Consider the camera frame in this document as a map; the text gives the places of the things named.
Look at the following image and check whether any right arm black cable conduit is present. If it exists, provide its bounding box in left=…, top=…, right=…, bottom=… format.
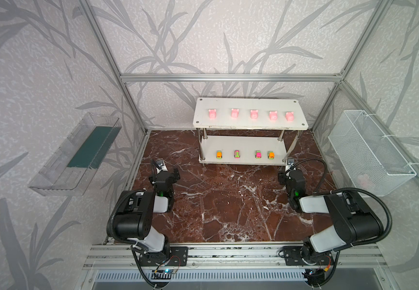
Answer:
left=292, top=158, right=392, bottom=245

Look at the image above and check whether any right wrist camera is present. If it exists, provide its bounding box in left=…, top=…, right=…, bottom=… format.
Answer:
left=285, top=158, right=295, bottom=172

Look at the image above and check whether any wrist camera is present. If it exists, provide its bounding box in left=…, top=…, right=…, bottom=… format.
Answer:
left=155, top=158, right=168, bottom=171
left=285, top=158, right=295, bottom=172

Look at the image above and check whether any clear plastic wall bin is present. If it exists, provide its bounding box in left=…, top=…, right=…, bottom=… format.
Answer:
left=29, top=113, right=122, bottom=197

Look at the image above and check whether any pink toy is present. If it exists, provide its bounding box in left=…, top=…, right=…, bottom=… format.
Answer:
left=231, top=108, right=239, bottom=119
left=285, top=112, right=295, bottom=122
left=208, top=109, right=217, bottom=119
left=250, top=109, right=259, bottom=120
left=269, top=111, right=278, bottom=122

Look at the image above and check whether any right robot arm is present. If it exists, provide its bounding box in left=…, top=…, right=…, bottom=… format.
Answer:
left=278, top=169, right=393, bottom=258

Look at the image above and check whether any white wire mesh basket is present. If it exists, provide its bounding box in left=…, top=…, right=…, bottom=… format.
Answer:
left=328, top=110, right=417, bottom=196

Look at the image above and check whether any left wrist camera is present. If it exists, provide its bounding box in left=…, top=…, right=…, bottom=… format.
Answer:
left=155, top=158, right=168, bottom=171

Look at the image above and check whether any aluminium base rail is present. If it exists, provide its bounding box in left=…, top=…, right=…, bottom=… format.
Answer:
left=82, top=242, right=389, bottom=270

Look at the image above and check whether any pink object in basket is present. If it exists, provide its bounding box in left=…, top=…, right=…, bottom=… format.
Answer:
left=357, top=174, right=374, bottom=190

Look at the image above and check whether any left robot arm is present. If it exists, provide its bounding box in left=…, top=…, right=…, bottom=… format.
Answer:
left=106, top=169, right=180, bottom=260

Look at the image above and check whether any white two-tier shelf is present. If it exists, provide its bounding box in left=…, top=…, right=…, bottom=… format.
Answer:
left=193, top=97, right=309, bottom=166

